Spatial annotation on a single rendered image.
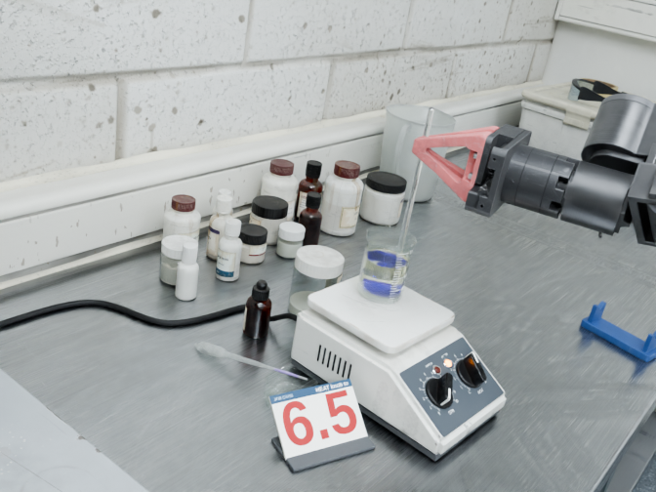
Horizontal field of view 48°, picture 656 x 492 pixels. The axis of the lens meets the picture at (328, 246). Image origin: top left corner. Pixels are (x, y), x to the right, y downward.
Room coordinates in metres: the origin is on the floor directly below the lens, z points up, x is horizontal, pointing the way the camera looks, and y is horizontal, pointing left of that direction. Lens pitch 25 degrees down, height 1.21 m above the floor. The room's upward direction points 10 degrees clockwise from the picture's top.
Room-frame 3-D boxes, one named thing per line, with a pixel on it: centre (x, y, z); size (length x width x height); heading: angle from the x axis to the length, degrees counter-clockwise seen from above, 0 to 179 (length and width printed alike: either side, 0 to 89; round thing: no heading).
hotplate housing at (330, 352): (0.67, -0.09, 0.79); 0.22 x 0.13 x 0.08; 52
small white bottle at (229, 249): (0.85, 0.12, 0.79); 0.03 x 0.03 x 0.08
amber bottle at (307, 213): (0.99, 0.03, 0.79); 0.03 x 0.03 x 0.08
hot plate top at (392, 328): (0.69, -0.07, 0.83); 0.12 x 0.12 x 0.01; 52
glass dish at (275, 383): (0.61, 0.01, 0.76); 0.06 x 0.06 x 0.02
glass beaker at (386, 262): (0.71, -0.06, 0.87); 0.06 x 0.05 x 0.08; 131
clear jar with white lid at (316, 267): (0.80, 0.01, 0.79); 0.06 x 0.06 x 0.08
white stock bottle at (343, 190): (1.07, -0.01, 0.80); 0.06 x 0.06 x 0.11
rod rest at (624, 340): (0.87, -0.40, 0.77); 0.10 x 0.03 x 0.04; 45
